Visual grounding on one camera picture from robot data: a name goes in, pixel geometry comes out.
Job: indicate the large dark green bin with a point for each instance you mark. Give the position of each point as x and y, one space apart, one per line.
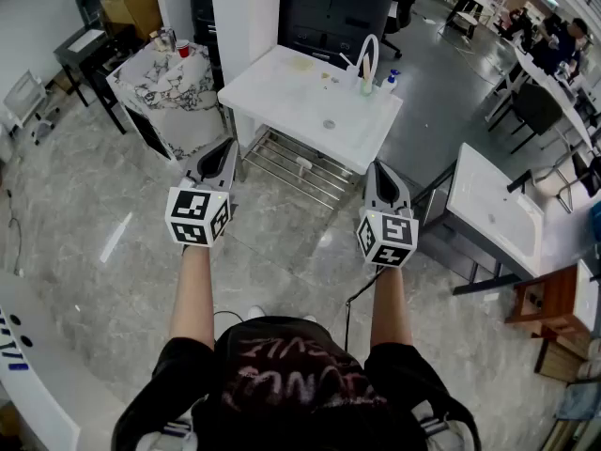
338 7

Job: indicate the black desk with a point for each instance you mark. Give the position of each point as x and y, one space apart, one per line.
89 54

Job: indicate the wooden toothbrush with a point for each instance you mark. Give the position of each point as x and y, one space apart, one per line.
366 68

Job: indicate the person's left forearm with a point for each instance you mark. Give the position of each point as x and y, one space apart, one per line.
190 294

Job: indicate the person's black printed shirt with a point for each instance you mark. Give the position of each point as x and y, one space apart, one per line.
282 369

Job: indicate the white arched faucet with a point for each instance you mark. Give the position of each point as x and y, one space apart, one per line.
374 45

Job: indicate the long white table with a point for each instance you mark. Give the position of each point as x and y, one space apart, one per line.
554 92

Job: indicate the white washbasin stand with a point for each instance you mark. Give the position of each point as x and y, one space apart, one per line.
291 101

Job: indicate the black faucet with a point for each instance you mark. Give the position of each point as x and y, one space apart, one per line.
519 181

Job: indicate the marble pattern cabinet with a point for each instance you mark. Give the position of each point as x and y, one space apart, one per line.
164 92

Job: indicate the metal rack shelf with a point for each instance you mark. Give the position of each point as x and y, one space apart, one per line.
300 176

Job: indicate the dark grey chair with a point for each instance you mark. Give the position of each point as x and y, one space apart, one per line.
535 108

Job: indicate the white bottle with blue pump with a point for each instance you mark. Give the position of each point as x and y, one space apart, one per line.
389 84

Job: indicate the brown cardboard box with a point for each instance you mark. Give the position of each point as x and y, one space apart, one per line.
134 7

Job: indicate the white curved counter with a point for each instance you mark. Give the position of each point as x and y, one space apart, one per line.
37 369

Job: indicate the pale green cup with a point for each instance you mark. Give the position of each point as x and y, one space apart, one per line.
366 88

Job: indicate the small white item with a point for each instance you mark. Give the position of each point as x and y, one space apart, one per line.
303 162

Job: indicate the person's white shoe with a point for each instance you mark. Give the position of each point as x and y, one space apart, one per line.
256 312
310 319

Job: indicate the white rectangular washbasin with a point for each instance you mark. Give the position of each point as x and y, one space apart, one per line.
497 209

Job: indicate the red cup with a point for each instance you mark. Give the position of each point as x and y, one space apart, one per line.
182 49

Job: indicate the metal frame chair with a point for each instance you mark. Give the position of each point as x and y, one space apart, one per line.
563 181

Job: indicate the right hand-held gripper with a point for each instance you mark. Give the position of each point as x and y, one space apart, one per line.
399 233

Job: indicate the brown wooden cabinet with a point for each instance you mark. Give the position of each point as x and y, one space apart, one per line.
554 299

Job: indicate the white rolling chair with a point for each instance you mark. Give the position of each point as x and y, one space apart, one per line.
28 97

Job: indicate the glass jar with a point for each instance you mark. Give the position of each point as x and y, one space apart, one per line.
164 39

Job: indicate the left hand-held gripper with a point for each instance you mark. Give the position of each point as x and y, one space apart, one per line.
192 207

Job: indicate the black cabinet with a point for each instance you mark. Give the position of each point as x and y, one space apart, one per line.
204 17

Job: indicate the person's right forearm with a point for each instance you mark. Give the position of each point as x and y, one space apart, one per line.
389 308

